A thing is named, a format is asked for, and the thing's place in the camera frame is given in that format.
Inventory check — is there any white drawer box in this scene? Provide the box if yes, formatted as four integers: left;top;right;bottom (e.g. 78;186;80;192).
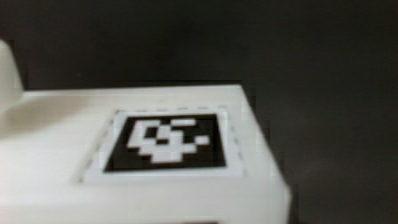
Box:
0;40;291;224

